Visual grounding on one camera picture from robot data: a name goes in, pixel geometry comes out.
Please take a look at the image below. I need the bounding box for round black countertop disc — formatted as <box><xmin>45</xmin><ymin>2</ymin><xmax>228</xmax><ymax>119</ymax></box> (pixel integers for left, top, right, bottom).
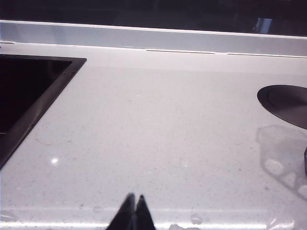
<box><xmin>256</xmin><ymin>84</ymin><xmax>307</xmax><ymax>130</ymax></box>

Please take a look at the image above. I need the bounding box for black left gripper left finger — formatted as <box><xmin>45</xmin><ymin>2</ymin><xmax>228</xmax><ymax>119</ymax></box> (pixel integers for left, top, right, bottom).
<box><xmin>108</xmin><ymin>193</ymin><xmax>137</xmax><ymax>230</ymax></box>

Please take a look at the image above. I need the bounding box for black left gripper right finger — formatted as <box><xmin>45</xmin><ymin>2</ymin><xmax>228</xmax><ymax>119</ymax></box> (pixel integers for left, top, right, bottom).
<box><xmin>135</xmin><ymin>194</ymin><xmax>156</xmax><ymax>230</ymax></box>

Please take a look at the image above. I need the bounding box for black rectangular sink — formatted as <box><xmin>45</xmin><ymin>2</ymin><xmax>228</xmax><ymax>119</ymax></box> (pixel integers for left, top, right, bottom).
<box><xmin>0</xmin><ymin>54</ymin><xmax>87</xmax><ymax>170</ymax></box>

